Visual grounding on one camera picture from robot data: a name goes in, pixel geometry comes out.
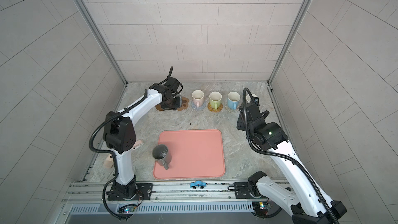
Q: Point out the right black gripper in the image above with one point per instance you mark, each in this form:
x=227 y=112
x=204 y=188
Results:
x=240 y=120

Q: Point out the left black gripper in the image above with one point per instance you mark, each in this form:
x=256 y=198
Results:
x=176 y=106

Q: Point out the brown wooden round coaster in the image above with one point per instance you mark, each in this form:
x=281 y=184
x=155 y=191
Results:
x=159 y=108

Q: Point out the white mug pink handle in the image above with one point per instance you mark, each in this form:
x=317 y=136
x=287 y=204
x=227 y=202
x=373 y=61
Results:
x=198 y=97

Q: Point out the blue knitted round coaster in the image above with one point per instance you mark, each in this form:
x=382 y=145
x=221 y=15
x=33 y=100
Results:
x=198 y=108

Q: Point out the white mug green handle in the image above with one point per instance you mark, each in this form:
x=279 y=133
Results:
x=215 y=96

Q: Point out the woven rattan round coaster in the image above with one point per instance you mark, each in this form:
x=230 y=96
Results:
x=215 y=107

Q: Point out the white mug blue handle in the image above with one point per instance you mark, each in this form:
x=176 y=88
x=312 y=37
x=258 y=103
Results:
x=233 y=100

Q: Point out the grey mug blue handle front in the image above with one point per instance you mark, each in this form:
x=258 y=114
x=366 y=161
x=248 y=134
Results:
x=178 y=101

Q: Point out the multicolour knitted round coaster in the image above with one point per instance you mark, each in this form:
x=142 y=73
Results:
x=231 y=110

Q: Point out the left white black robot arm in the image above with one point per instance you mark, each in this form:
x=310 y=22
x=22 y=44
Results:
x=116 y=135

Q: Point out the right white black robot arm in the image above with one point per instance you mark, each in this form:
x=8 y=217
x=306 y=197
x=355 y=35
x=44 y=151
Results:
x=307 y=203

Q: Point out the cork paw print coaster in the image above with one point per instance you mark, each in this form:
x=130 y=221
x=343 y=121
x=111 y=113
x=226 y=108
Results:
x=184 y=104

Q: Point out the pink small object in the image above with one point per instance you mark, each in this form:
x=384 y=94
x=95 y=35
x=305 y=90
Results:
x=137 y=144

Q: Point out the dark grey mug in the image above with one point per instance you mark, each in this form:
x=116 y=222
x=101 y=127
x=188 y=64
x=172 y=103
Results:
x=162 y=155

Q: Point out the pink rectangular tray mat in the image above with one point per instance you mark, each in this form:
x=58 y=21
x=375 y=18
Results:
x=194 y=153

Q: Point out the right circuit board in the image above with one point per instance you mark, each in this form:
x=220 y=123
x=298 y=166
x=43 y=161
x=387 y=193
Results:
x=261 y=208

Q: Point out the circuit board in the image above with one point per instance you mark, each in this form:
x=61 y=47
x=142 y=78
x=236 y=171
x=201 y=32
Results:
x=127 y=209
x=261 y=208

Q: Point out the small blue toy car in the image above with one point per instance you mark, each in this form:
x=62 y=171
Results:
x=198 y=184

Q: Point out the beige wooden cylinder object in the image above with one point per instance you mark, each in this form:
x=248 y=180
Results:
x=108 y=162

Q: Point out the left circuit board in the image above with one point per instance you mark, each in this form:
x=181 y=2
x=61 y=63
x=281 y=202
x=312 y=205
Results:
x=127 y=209

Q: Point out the aluminium mounting rail frame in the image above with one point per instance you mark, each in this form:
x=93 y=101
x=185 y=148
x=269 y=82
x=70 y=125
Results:
x=166 y=191

